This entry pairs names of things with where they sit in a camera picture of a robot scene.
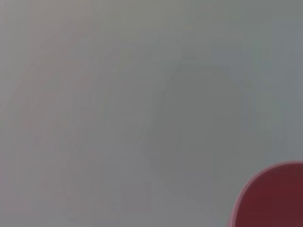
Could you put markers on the pink plastic bowl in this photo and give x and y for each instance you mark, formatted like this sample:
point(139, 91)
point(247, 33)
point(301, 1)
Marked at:
point(277, 198)

